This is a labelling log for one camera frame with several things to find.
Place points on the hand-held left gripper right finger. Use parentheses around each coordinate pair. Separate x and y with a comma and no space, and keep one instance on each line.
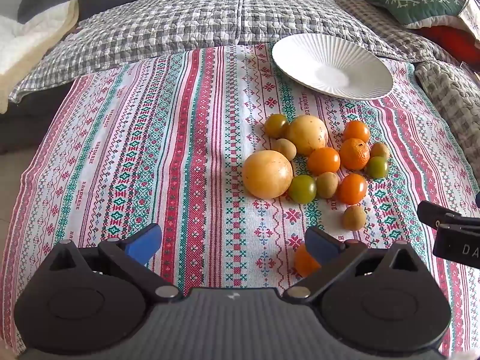
(320,243)

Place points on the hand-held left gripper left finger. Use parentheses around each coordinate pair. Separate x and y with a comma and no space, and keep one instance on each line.
(144,245)

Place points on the tangerine with stem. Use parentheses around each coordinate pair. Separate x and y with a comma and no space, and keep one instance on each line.
(302,262)

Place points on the olive green tomato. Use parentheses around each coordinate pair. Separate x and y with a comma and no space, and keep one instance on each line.
(302,189)

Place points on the orange tomato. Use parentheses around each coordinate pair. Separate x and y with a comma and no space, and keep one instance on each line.
(323,160)
(356,130)
(351,189)

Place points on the bright green tomato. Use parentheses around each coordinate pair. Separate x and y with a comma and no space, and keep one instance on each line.
(377,167)

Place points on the yellow passion fruit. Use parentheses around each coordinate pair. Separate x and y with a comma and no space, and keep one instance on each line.
(267,174)
(307,135)

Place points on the rough-skinned tangerine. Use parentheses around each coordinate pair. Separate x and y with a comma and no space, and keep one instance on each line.
(354,153)

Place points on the yellow-green tomato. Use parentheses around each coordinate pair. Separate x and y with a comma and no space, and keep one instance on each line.
(276,125)

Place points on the white ribbed plate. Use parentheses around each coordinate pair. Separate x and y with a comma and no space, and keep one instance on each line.
(337,71)

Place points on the striped patterned tablecloth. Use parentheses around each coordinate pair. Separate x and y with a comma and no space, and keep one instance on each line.
(150,150)

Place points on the grey puckered quilt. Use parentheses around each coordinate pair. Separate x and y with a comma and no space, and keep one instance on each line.
(450,97)

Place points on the red cushion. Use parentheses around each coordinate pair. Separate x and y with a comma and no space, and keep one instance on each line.
(453,43)

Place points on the beige paper bag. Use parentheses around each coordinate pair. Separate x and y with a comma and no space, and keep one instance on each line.
(470,17)

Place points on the brown grey checked quilt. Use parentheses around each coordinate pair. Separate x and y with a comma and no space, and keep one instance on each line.
(386,30)

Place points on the green snowflake cushion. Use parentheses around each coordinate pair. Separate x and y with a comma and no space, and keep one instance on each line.
(412,2)

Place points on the white cream blanket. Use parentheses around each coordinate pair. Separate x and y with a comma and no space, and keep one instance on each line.
(26,41)

